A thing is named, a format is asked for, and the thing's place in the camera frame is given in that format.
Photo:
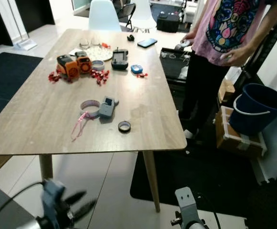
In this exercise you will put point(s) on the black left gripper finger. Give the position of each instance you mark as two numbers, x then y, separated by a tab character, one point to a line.
75	196
85	210

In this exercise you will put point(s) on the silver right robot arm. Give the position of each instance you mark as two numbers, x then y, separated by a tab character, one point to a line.
195	226

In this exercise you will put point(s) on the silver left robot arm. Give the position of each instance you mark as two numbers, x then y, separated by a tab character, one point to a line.
31	224

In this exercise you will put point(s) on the person's left hand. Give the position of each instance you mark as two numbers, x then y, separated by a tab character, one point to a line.
236	56

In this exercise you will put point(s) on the person's right hand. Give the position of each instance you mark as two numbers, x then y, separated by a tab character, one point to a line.
189	40

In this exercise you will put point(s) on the light wooden table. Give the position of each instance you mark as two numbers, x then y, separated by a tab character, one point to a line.
52	119

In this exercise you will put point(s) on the black tape roll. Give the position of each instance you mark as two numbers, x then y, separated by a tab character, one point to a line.
119	127

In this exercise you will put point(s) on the large grey tape roll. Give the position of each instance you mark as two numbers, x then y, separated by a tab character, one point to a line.
84	109

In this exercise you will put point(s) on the grey handheld device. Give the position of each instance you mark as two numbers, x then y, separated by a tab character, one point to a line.
107	109

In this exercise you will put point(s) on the taped cardboard box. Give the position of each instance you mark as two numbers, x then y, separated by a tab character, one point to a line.
229	138

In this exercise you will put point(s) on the red wrapped candies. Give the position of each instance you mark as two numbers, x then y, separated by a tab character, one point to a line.
101	77
142	75
55	77

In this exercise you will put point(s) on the dark blue bucket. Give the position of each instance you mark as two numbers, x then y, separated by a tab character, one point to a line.
250	123

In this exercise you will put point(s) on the large orange black device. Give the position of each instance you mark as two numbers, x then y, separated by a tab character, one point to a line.
67	67

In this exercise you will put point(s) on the small grey tape roll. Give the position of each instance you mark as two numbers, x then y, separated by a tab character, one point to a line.
97	66

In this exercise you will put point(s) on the black carpet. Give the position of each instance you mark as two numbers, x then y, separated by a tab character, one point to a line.
9	81

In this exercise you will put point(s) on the small orange black device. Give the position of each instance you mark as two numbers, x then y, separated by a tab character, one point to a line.
84	63

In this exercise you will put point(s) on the person in pink shirt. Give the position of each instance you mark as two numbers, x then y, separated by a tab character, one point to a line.
202	86

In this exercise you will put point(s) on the small blue object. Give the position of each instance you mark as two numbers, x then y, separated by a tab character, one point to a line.
137	69

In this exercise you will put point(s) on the black remote controller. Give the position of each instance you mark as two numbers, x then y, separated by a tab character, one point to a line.
119	60

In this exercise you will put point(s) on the white round plate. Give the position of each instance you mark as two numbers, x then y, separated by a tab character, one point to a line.
101	54

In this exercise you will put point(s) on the black side table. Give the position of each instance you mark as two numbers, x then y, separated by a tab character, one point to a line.
174	66

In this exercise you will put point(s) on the small black object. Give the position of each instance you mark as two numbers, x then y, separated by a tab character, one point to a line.
130	37

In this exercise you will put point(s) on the dark smartphone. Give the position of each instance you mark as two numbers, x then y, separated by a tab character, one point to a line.
147	43

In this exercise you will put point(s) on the white floor stand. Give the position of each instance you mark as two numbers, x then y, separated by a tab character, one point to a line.
21	28

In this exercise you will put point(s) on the pale blue plastic chair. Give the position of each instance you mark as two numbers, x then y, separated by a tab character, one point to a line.
104	16

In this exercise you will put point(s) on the white plastic chair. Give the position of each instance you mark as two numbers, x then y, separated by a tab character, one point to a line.
144	16

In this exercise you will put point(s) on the black folding chair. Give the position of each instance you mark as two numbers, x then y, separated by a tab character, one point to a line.
128	10

